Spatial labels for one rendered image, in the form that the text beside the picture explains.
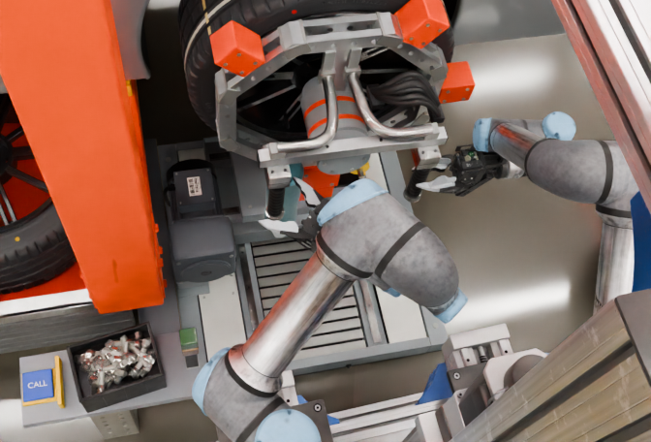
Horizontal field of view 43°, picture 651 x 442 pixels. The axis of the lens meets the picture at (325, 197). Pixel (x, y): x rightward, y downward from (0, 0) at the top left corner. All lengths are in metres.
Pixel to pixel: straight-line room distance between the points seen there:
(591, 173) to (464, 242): 1.38
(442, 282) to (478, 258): 1.49
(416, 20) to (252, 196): 0.97
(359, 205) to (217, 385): 0.43
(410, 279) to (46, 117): 0.62
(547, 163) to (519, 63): 1.79
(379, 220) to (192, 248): 1.05
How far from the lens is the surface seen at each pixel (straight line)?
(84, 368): 2.05
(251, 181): 2.61
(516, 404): 0.78
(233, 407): 1.52
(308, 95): 1.98
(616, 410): 0.62
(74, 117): 1.36
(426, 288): 1.36
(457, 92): 2.09
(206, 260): 2.32
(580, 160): 1.54
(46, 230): 2.28
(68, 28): 1.18
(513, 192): 3.01
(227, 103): 1.91
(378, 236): 1.34
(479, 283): 2.82
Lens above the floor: 2.52
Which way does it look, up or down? 62 degrees down
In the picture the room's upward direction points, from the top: 12 degrees clockwise
